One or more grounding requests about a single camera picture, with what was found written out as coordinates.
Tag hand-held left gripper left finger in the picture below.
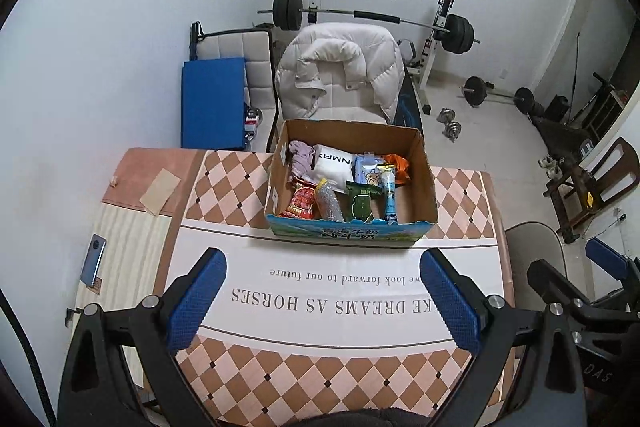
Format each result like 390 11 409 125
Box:
59 247 228 427

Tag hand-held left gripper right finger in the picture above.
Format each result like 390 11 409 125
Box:
419 249 591 427

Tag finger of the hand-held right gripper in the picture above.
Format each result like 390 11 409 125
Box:
527 259 592 308
585 238 640 282

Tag teal tube packet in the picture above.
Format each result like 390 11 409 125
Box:
377 164 401 225

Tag cardboard box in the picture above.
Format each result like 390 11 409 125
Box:
265 119 439 249

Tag green snack packet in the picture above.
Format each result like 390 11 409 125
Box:
344 181 385 224

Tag red snack packet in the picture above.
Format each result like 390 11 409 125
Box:
283 179 321 220

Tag orange snack packet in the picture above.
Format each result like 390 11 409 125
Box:
383 154 411 184

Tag yellow silver snack packet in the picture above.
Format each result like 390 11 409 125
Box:
314 178 346 223

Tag light blue tissue pack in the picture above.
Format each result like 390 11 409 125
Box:
350 152 388 185

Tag grey cloth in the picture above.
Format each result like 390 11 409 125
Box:
287 140 317 182

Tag white soft pack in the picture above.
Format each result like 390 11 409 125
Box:
310 144 354 188

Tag beige round chair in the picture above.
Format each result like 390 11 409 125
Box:
505 221 568 308

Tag dark wooden chair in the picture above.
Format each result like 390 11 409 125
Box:
542 137 640 243

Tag pink and cream table mat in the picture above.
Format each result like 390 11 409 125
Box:
65 148 211 323

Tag checkered printed tablecloth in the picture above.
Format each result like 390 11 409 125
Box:
165 149 516 423

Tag flat cardboard piece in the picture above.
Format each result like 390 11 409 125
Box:
140 170 181 216

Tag blue smartphone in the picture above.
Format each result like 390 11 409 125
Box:
80 234 107 292

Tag white shoes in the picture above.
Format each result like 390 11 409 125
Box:
539 155 563 178

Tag dark low bench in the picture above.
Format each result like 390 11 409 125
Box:
530 107 596 158

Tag person's grey fleece clothing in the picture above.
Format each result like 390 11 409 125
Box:
320 404 441 427

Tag black box speaker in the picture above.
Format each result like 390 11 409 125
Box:
545 95 571 122

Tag black metal stand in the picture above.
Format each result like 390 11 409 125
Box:
570 72 626 138

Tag blue folded exercise mat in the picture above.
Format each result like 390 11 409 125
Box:
180 57 248 152

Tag dark weight bench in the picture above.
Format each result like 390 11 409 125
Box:
392 77 431 130

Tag short barbell with black plates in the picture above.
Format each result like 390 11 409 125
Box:
459 76 536 114

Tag white padded bench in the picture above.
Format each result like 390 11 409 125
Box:
192 27 278 152

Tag white puffer jacket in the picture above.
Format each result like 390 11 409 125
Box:
275 24 405 125

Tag white barbell rack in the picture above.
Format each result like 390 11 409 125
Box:
306 0 457 115

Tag long barbell with black plates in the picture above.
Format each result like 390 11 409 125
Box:
257 0 482 56

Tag black metal frame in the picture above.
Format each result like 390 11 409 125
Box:
189 22 273 60

